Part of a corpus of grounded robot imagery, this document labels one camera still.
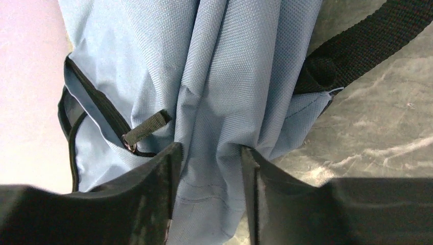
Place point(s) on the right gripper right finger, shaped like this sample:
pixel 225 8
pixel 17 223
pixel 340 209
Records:
pixel 284 210

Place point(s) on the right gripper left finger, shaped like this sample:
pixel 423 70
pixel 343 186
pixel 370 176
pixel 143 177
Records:
pixel 134 208

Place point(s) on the blue student backpack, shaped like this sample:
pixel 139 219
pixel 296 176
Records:
pixel 211 75

